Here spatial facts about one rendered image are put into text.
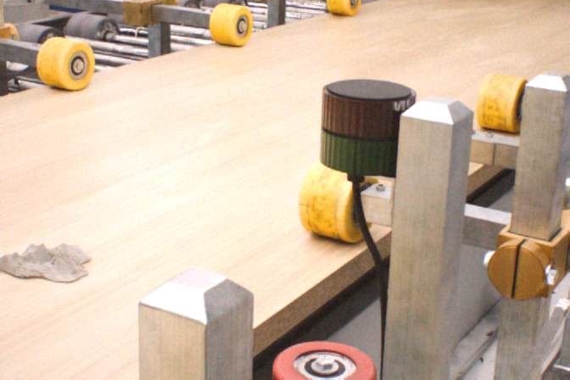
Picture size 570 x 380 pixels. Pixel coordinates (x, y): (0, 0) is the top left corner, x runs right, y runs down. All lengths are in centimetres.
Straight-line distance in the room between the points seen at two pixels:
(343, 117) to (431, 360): 17
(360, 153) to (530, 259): 28
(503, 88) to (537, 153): 57
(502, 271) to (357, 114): 30
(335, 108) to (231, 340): 24
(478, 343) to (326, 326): 46
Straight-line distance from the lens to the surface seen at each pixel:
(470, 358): 139
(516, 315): 90
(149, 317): 41
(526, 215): 86
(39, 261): 94
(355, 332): 108
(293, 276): 92
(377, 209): 96
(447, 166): 60
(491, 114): 141
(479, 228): 93
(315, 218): 98
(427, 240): 62
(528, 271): 85
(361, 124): 60
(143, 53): 234
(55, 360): 79
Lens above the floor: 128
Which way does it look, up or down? 18 degrees down
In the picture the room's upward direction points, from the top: 2 degrees clockwise
